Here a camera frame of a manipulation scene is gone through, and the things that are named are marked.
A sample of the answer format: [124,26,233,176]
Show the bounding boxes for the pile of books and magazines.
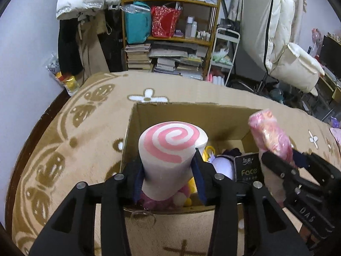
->
[148,41,210,80]

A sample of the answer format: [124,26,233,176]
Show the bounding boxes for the pink swirl roll plush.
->
[139,121,209,200]

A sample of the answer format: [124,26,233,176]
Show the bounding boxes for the white metal cart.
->
[206,27,241,86]

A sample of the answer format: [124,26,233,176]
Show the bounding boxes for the teal bag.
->
[124,1,152,44]

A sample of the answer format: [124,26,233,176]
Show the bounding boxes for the stack of old books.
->
[125,43,152,70]

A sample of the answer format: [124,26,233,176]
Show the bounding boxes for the pink toy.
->
[310,28,324,56]

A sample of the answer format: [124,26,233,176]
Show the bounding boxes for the wooden desk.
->
[317,72,341,107]

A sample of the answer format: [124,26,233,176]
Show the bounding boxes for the red patterned bag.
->
[151,5,182,38]

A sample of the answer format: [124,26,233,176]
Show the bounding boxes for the cardboard box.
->
[120,102,267,216]

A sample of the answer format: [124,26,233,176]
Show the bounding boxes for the tall white bottle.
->
[186,16,194,38]

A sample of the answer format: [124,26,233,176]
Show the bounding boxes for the plastic bag of snacks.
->
[45,53,80,96]

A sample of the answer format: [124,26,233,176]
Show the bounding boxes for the dark bag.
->
[220,19,240,38]

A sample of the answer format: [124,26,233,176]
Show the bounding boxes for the yellow plush toy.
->
[184,145,215,207]

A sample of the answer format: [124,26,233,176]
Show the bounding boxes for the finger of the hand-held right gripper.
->
[261,151,302,190]
[292,149,315,168]

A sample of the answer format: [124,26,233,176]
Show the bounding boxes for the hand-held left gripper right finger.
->
[191,149,311,256]

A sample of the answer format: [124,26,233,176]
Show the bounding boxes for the beige trench coat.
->
[76,13,110,75]

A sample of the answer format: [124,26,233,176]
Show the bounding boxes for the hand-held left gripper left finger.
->
[28,160,146,256]

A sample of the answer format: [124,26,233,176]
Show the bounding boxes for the green and white packs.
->
[212,47,232,66]

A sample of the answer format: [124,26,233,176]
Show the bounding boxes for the black monitor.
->
[320,35,341,75]

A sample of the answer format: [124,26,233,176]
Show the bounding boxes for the teal plush toy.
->
[269,88,284,103]

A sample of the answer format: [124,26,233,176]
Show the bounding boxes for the black hanging bag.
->
[97,8,126,72]

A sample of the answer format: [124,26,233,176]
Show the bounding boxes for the cream long down coat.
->
[241,0,325,94]

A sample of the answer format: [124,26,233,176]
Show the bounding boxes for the purple plush doll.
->
[208,148,241,180]

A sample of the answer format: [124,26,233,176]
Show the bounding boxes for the black towel packet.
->
[234,153,264,183]

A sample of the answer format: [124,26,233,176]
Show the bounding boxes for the black metal stand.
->
[232,72,269,96]

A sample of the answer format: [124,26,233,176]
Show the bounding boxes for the wooden shelf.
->
[120,0,224,80]

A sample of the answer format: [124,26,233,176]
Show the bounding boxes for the black hanging garment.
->
[58,19,83,76]

